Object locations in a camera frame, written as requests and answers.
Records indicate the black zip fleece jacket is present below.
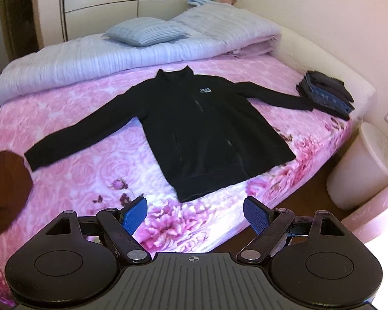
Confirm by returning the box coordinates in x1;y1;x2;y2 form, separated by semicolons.
25;67;313;202

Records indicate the folded dark clothes stack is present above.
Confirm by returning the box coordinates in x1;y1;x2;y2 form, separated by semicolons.
296;71;355;121

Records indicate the operator left hand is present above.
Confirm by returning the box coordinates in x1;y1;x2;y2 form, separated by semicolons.
0;150;33;234

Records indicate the pink rose bed blanket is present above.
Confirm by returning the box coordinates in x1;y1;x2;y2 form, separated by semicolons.
0;66;357;306

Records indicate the pink curtain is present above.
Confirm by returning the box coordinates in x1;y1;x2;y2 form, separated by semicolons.
342;186;388;244

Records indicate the round cream bedside stool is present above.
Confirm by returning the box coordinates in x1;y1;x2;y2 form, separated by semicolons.
327;122;388;210

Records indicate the light blue pillow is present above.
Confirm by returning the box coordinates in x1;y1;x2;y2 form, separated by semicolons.
103;17;189;47

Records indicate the white ribbed rolled quilt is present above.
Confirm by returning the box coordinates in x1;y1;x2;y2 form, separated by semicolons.
0;3;280;107

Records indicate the cream wardrobe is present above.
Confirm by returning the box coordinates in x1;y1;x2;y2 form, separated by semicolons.
33;0;187;48

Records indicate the cream padded bed frame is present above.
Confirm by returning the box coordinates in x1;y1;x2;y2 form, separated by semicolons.
272;26;376;122

